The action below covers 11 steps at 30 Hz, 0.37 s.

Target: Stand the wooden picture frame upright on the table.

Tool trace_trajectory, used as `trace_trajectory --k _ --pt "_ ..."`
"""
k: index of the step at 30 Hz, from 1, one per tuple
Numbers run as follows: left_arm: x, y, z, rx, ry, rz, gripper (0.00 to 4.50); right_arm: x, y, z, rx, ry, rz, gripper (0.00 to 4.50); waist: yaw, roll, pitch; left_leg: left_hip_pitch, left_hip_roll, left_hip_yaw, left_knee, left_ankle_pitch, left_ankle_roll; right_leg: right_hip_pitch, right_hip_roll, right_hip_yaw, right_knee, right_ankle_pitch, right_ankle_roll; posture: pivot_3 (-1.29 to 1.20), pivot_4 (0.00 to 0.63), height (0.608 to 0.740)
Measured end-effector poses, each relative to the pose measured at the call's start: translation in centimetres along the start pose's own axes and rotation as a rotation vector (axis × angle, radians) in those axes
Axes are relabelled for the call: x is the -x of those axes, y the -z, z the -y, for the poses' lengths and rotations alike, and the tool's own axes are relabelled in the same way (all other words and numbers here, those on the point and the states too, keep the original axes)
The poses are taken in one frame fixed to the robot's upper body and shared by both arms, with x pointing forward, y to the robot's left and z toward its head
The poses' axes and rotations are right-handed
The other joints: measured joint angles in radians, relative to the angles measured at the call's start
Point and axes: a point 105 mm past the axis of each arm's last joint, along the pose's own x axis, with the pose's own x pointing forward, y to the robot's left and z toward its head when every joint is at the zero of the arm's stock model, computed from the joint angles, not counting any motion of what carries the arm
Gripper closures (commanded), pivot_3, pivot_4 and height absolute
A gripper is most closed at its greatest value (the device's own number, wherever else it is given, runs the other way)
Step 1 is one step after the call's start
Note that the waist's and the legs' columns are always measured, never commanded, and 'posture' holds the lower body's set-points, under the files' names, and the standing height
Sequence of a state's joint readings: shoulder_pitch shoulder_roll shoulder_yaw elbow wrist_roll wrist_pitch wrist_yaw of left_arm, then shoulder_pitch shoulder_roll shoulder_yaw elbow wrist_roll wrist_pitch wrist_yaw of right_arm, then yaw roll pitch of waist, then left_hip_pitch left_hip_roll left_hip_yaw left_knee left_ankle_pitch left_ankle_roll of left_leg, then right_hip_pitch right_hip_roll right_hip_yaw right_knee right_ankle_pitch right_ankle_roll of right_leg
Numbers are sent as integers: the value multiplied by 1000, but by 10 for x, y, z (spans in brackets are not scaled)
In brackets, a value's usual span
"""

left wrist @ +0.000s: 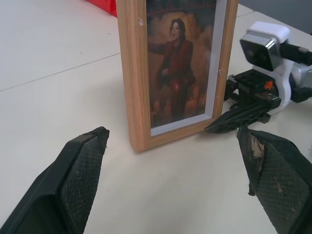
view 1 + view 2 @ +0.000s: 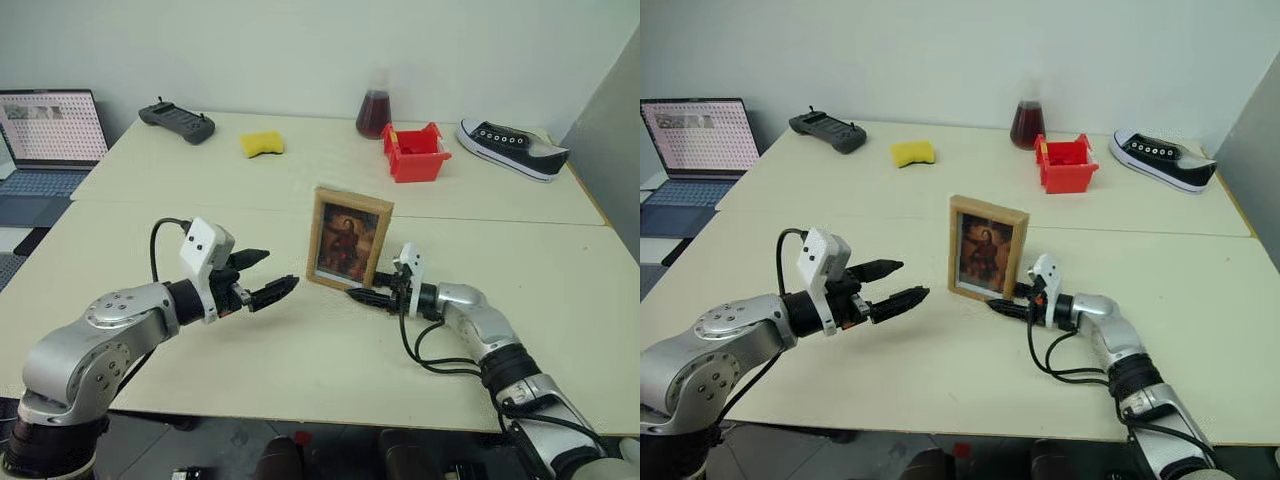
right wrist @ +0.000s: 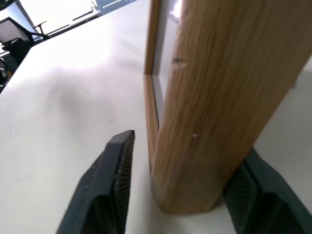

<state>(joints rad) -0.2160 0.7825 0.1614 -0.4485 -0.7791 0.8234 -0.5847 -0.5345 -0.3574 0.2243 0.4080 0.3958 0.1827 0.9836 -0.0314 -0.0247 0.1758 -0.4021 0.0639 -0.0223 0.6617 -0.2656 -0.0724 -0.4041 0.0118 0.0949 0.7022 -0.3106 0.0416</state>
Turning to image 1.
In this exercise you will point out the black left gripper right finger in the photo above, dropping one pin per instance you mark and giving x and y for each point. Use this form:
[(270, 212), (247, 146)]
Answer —
[(280, 185)]

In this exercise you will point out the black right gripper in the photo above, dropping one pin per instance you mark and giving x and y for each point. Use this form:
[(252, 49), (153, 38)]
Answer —
[(256, 84)]

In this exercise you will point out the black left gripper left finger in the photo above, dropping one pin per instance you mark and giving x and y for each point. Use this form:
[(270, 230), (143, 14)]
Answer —
[(73, 175)]

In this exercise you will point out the wooden picture frame with photo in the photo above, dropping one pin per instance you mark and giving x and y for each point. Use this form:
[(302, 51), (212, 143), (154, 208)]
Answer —
[(136, 97)]

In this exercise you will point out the red plastic box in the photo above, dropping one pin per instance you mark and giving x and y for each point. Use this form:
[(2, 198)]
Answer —
[(103, 6)]

